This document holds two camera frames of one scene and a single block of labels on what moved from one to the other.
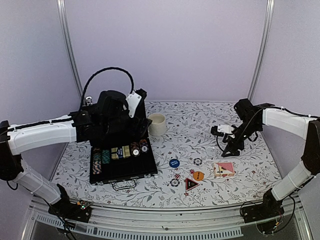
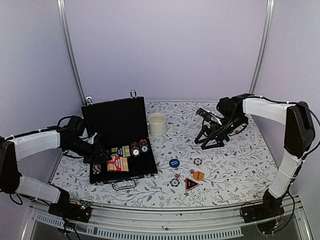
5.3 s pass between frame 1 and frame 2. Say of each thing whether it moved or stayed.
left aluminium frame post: stayed
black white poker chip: stayed
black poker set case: stayed
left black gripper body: moved
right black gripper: moved
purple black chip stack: stayed
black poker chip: stayed
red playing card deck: moved
